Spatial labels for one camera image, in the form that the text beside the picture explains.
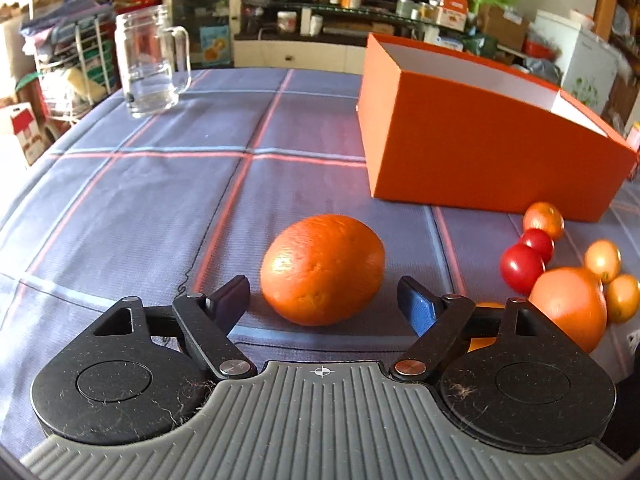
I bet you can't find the red cherry tomato front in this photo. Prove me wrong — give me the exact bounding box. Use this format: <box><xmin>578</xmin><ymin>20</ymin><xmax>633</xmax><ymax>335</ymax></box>
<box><xmin>499</xmin><ymin>244</ymin><xmax>546</xmax><ymax>296</ymax></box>

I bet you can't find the red cherry tomato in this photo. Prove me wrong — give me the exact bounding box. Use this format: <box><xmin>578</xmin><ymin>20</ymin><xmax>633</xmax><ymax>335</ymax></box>
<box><xmin>518</xmin><ymin>229</ymin><xmax>554</xmax><ymax>264</ymax></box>
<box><xmin>499</xmin><ymin>244</ymin><xmax>546</xmax><ymax>296</ymax></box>

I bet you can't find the red cherry tomato back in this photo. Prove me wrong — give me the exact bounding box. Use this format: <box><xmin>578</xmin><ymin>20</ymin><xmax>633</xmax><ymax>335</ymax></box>
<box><xmin>518</xmin><ymin>229</ymin><xmax>554</xmax><ymax>264</ymax></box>

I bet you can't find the small orange tangerine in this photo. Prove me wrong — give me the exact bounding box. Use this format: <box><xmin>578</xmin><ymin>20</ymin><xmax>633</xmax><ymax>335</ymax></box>
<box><xmin>523</xmin><ymin>202</ymin><xmax>565</xmax><ymax>240</ymax></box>

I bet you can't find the yellow kumquat upper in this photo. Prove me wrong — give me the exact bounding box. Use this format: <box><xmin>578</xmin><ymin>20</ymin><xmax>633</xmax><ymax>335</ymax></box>
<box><xmin>584</xmin><ymin>240</ymin><xmax>622</xmax><ymax>284</ymax></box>

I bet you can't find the yellow kumquat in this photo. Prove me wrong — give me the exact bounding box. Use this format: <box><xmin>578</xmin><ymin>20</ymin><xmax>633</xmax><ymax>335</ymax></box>
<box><xmin>584</xmin><ymin>240</ymin><xmax>622</xmax><ymax>284</ymax></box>
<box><xmin>605</xmin><ymin>274</ymin><xmax>640</xmax><ymax>324</ymax></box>

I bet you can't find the orange cardboard box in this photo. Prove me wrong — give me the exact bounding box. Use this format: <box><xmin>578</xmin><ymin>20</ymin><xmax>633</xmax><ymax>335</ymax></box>
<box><xmin>357</xmin><ymin>34</ymin><xmax>636</xmax><ymax>222</ymax></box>

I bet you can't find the yellow kumquat lower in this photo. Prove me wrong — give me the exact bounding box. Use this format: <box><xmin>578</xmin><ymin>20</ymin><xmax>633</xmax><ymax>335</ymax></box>
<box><xmin>605</xmin><ymin>274</ymin><xmax>640</xmax><ymax>324</ymax></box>

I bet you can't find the glass mug jar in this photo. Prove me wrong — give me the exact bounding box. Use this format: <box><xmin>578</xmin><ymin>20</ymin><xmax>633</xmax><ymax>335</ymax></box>
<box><xmin>115</xmin><ymin>4</ymin><xmax>192</xmax><ymax>118</ymax></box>

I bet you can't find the white tv stand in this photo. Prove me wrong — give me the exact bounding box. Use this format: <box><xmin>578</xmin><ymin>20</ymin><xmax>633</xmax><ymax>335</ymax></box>
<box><xmin>233</xmin><ymin>2</ymin><xmax>368</xmax><ymax>74</ymax></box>

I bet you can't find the glass door cabinet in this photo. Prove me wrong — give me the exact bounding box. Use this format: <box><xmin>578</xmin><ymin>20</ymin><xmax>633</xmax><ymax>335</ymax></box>
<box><xmin>163</xmin><ymin>0</ymin><xmax>243</xmax><ymax>68</ymax></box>

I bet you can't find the white wire cart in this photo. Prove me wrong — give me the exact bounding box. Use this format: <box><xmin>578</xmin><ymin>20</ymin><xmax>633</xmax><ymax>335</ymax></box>
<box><xmin>21</xmin><ymin>0</ymin><xmax>119</xmax><ymax>124</ymax></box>

